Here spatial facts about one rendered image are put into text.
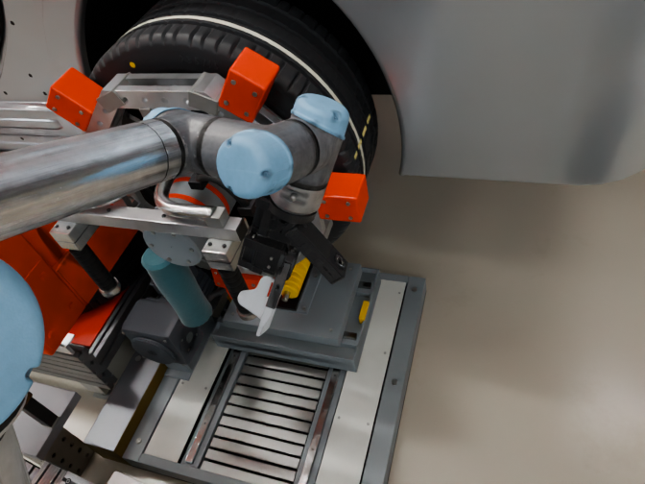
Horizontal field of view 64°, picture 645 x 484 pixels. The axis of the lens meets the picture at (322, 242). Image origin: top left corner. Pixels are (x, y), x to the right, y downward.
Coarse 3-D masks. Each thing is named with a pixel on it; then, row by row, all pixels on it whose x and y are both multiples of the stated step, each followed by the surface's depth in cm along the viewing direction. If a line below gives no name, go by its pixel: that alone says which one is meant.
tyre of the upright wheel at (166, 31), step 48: (192, 0) 103; (240, 0) 102; (144, 48) 98; (192, 48) 94; (240, 48) 94; (288, 48) 100; (336, 48) 108; (288, 96) 96; (336, 96) 103; (144, 192) 133
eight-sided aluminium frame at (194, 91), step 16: (112, 80) 100; (128, 80) 99; (144, 80) 98; (160, 80) 97; (176, 80) 96; (192, 80) 95; (208, 80) 93; (224, 80) 94; (112, 96) 97; (128, 96) 97; (144, 96) 95; (160, 96) 94; (176, 96) 93; (192, 96) 92; (208, 96) 91; (96, 112) 103; (112, 112) 101; (208, 112) 93; (224, 112) 93; (96, 128) 106; (320, 224) 109; (304, 256) 119
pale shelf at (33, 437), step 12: (36, 384) 137; (36, 396) 135; (48, 396) 134; (60, 396) 134; (72, 396) 133; (48, 408) 132; (60, 408) 131; (72, 408) 133; (24, 420) 131; (60, 420) 130; (24, 432) 128; (36, 432) 128; (48, 432) 127; (24, 444) 126; (36, 444) 126; (48, 444) 127; (36, 456) 124
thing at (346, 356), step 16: (368, 272) 181; (368, 288) 174; (352, 304) 173; (368, 304) 168; (352, 320) 169; (368, 320) 170; (224, 336) 171; (240, 336) 173; (256, 336) 172; (272, 336) 171; (352, 336) 161; (256, 352) 173; (272, 352) 170; (288, 352) 166; (304, 352) 163; (320, 352) 163; (336, 352) 162; (352, 352) 161; (336, 368) 164; (352, 368) 161
